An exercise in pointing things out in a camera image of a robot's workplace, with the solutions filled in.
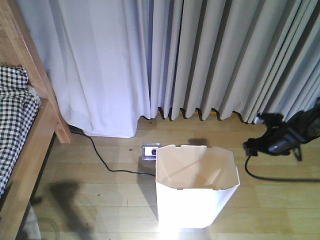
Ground black white checkered bedding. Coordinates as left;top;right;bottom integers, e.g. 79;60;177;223
0;66;40;195

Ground wooden bed frame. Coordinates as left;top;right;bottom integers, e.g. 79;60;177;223
0;0;71;240

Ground black power cord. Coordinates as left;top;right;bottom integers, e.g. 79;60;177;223
69;124;157;177

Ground white trash bin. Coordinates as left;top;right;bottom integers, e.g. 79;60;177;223
155;144;240;229

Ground floor power socket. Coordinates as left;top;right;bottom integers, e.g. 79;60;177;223
141;143;162;161

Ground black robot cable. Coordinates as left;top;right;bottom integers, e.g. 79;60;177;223
244;147;320;182

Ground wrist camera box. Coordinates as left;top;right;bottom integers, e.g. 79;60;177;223
253;112;284;125

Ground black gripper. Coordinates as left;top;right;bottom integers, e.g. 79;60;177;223
243;124;308;156

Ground white curtain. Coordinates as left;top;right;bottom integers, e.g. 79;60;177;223
18;0;320;138

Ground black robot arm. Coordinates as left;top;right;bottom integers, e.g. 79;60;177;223
243;99;320;156

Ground grey round rug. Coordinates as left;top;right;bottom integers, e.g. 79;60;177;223
15;201;42;240

